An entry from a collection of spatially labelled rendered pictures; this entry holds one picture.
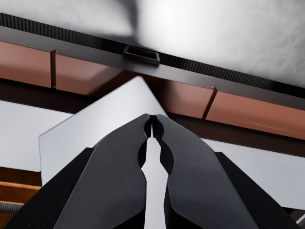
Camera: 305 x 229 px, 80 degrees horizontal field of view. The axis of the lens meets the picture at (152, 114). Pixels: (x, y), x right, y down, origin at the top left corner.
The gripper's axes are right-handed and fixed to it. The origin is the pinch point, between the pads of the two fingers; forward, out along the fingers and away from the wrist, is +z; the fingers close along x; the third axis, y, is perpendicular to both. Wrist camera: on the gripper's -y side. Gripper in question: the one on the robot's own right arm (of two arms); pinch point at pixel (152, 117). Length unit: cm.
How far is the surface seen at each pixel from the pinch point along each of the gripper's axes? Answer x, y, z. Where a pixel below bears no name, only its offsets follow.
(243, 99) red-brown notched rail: 11.3, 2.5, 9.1
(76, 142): -7.6, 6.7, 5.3
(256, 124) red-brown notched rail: 14.0, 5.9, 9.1
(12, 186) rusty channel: -35, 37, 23
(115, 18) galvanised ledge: -5.8, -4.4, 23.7
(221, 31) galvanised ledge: 12.2, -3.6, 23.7
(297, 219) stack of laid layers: 28.8, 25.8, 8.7
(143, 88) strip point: -0.7, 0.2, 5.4
